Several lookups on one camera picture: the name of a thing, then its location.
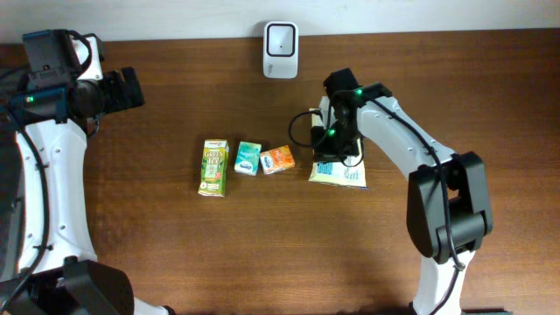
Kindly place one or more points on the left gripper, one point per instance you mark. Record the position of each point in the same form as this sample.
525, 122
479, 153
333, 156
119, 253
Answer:
122, 98

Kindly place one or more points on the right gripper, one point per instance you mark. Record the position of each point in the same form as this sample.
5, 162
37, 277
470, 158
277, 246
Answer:
325, 154

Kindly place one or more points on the orange tissue pack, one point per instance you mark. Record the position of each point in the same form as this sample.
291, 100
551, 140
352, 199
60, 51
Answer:
277, 160

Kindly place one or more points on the teal tissue pack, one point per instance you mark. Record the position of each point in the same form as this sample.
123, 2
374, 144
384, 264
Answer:
248, 158

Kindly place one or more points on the green tea carton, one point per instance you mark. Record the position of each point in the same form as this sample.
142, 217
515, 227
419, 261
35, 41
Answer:
214, 167

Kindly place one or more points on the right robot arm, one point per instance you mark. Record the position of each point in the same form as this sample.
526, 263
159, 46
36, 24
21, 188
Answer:
448, 205

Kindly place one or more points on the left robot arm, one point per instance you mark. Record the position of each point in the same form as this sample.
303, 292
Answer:
57, 107

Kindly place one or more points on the white barcode scanner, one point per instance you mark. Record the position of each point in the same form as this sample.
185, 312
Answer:
280, 50

